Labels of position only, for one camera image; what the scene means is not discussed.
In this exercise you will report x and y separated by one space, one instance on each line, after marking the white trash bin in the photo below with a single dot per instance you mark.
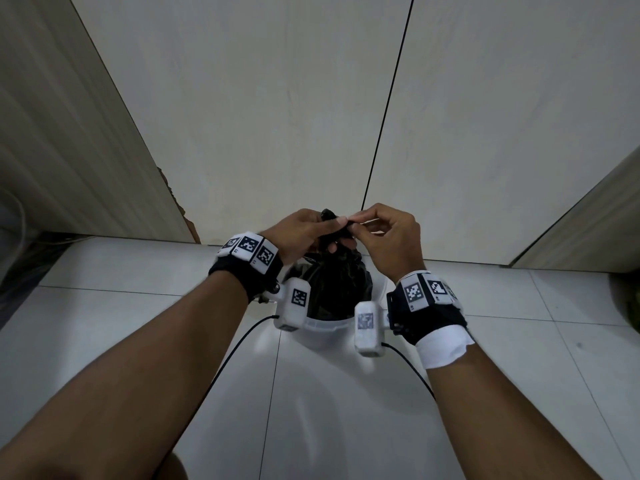
325 332

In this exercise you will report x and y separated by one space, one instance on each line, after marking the person's left hand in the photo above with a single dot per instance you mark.
292 234

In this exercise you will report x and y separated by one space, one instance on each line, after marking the black marker wristband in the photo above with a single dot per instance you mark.
245 262
425 307

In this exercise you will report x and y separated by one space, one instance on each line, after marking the person's right thumb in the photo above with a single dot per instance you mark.
372 228

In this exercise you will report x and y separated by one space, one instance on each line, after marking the light wooden cabinet panel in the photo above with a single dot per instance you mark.
80 119
585 219

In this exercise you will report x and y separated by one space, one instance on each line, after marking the person's left fingers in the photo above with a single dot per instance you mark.
330 224

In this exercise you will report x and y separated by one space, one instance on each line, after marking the white forearm bandage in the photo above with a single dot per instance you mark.
445 347

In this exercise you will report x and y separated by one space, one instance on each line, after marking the person's left forearm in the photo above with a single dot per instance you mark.
125 374

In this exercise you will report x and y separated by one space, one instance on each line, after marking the person's right forearm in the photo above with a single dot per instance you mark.
500 419

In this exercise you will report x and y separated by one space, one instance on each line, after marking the person's right hand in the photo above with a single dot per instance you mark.
397 244

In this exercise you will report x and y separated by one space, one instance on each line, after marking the black garbage bag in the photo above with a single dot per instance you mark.
340 284

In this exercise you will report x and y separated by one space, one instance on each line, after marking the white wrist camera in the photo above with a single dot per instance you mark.
368 327
295 302

